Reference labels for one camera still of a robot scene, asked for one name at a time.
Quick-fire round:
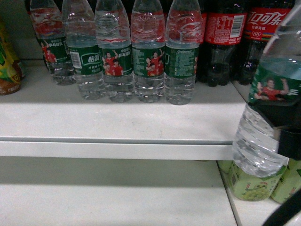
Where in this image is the water bottle green label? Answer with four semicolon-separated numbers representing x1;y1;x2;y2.
232;3;301;178

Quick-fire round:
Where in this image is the white lower shelf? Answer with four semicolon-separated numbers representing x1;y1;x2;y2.
0;157;237;226

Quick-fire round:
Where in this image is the left cola bottle red label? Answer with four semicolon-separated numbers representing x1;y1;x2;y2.
202;0;247;87

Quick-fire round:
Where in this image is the right green grape juice bottle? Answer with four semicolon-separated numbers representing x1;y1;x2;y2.
271;159;301;203

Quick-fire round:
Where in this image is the far left water bottle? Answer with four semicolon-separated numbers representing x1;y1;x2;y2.
30;0;75;86

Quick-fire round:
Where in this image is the green grape juice bottle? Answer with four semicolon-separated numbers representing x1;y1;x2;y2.
271;159;301;203
217;161;286;202

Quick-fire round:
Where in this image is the right cola bottle red label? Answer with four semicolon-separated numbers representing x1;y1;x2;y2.
237;0;295;85

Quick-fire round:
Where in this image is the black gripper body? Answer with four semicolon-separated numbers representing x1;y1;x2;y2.
278;126;301;161

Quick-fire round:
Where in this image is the yellow lemon tea bottle left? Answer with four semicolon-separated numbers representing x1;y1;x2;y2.
0;19;25;96

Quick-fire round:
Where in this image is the cola bottle red label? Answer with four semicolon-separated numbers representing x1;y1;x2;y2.
202;0;247;87
237;0;295;85

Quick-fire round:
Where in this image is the white shelf with water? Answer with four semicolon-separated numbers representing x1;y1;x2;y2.
0;64;245;160

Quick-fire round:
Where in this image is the left green grape juice bottle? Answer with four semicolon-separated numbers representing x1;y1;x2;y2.
217;161;286;202

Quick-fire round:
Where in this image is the black cable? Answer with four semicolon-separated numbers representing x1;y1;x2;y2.
263;195;301;226

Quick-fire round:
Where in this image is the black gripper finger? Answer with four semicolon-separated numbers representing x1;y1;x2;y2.
249;97;301;128

